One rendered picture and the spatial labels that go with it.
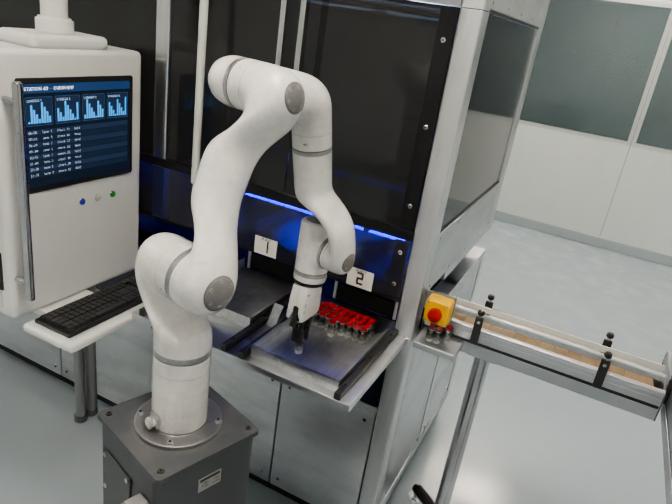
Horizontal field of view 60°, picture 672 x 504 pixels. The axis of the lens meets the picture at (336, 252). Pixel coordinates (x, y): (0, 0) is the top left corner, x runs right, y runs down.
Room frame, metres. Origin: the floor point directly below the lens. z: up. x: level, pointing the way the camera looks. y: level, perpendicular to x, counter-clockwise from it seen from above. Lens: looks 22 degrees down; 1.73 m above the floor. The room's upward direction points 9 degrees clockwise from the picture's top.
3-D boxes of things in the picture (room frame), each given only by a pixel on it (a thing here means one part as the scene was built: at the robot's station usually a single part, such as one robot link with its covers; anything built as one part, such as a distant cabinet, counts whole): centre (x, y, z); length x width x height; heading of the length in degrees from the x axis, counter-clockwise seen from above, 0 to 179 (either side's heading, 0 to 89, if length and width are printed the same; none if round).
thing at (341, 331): (1.49, -0.04, 0.90); 0.18 x 0.02 x 0.05; 67
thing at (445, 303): (1.52, -0.32, 0.99); 0.08 x 0.07 x 0.07; 157
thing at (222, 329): (1.51, 0.14, 0.87); 0.70 x 0.48 x 0.02; 67
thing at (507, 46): (1.97, -0.45, 1.50); 0.85 x 0.01 x 0.59; 157
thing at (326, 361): (1.41, -0.01, 0.90); 0.34 x 0.26 x 0.04; 156
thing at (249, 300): (1.64, 0.26, 0.90); 0.34 x 0.26 x 0.04; 157
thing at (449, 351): (1.55, -0.35, 0.87); 0.14 x 0.13 x 0.02; 157
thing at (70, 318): (1.57, 0.68, 0.82); 0.40 x 0.14 x 0.02; 157
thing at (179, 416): (1.03, 0.29, 0.95); 0.19 x 0.19 x 0.18
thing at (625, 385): (1.54, -0.64, 0.92); 0.69 x 0.16 x 0.16; 67
